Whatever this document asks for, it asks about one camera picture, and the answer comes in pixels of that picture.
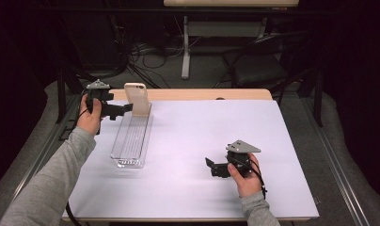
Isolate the person's left hand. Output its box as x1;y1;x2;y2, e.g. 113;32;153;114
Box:
76;93;103;137

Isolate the aluminium floor rail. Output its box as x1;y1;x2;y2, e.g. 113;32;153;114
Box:
0;93;83;226
299;97;371;226

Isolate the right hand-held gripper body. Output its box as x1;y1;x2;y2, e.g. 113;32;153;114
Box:
222;139;261;179

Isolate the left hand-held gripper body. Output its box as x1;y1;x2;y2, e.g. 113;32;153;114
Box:
85;78;119;121

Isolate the person's right hand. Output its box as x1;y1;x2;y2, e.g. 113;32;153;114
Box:
227;153;263;199

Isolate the wooden table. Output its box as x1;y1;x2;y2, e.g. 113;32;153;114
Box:
61;89;320;223

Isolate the clear plastic rack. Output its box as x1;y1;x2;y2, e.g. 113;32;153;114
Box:
109;101;154;170

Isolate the bundle of black cables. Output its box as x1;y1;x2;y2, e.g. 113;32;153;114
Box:
114;15;205;90

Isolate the black chair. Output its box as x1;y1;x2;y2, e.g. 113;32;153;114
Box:
221;31;309;95

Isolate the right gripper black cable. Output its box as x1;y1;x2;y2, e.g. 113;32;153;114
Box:
238;156;268;201

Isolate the white table mat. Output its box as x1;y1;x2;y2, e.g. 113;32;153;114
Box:
61;99;320;219

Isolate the white desk with metal legs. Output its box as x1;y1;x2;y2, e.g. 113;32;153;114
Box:
163;0;300;80

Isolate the beige phone case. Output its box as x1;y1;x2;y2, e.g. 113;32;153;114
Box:
123;82;151;118

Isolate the black metal stand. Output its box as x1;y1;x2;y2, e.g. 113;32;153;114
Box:
55;67;114;124
274;67;324;128

